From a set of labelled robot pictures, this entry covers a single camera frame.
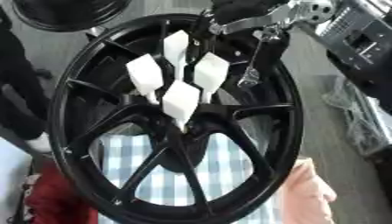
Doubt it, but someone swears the black round tyre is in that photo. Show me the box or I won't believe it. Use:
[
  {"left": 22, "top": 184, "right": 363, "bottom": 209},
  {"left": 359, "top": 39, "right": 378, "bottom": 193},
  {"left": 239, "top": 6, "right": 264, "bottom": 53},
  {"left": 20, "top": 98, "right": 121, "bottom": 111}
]
[{"left": 9, "top": 0, "right": 134, "bottom": 33}]

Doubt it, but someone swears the person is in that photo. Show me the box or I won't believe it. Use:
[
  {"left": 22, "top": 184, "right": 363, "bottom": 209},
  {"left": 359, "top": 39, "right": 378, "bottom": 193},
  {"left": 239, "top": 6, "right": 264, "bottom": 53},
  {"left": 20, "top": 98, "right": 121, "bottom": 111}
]
[{"left": 0, "top": 7, "right": 55, "bottom": 155}]

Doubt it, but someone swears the pink cloth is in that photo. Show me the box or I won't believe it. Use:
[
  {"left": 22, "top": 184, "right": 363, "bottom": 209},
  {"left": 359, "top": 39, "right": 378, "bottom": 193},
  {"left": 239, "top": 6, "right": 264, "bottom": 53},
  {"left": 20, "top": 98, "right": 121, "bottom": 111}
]
[{"left": 278, "top": 157, "right": 340, "bottom": 224}]

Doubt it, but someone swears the black spoked wheel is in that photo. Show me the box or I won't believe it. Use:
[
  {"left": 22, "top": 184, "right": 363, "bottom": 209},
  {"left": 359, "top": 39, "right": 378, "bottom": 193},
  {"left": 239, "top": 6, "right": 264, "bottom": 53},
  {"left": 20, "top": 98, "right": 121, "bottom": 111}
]
[{"left": 47, "top": 12, "right": 306, "bottom": 224}]

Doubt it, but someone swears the red fabric bundle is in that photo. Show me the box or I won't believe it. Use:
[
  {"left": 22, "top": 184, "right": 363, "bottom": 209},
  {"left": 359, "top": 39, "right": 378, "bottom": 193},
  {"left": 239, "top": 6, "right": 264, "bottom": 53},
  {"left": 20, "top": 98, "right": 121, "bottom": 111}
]
[{"left": 21, "top": 158, "right": 100, "bottom": 224}]

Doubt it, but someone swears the clear plastic bag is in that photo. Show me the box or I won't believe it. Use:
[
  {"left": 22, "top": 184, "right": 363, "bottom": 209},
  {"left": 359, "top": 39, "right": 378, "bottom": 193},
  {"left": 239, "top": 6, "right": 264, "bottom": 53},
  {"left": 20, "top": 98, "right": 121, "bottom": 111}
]
[{"left": 319, "top": 74, "right": 392, "bottom": 158}]

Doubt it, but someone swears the white pin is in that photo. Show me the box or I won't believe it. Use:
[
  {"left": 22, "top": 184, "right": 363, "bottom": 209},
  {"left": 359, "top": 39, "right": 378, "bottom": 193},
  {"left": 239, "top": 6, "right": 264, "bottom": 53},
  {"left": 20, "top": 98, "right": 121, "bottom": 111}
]
[
  {"left": 123, "top": 52, "right": 165, "bottom": 105},
  {"left": 191, "top": 52, "right": 232, "bottom": 105},
  {"left": 160, "top": 29, "right": 192, "bottom": 81},
  {"left": 160, "top": 80, "right": 202, "bottom": 133}
]

